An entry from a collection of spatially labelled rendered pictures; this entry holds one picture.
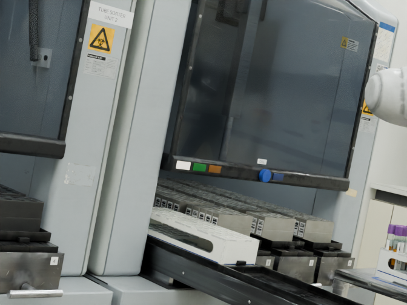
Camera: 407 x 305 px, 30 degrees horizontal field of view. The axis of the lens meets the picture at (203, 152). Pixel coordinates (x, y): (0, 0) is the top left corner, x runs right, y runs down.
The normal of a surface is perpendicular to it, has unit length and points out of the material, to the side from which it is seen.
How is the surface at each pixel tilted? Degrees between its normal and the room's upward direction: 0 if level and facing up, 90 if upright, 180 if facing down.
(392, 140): 90
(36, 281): 90
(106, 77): 90
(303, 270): 90
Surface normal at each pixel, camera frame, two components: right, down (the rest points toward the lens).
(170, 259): -0.73, -0.11
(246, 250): 0.66, 0.17
